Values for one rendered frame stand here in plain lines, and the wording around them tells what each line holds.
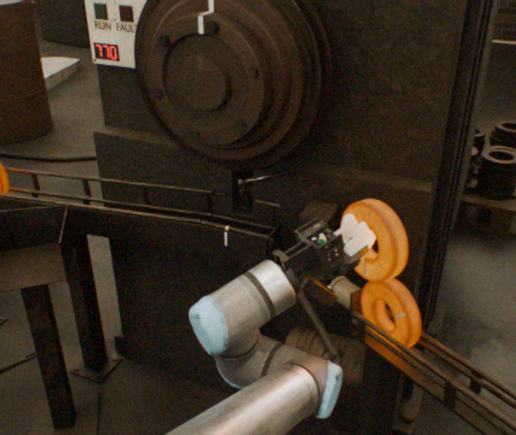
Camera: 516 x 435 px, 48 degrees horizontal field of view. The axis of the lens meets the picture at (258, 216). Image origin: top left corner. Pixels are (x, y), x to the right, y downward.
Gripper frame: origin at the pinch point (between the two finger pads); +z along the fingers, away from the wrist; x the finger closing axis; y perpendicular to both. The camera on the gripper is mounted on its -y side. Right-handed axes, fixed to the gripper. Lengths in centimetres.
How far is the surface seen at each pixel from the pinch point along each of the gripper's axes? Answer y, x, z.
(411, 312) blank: -18.4, -5.9, 1.6
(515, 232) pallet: -132, 78, 137
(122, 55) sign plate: 22, 85, -11
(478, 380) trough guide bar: -26.1, -21.1, 2.8
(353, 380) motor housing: -42.9, 5.7, -8.3
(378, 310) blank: -23.9, 3.2, 0.2
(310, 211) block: -13.7, 30.9, 4.7
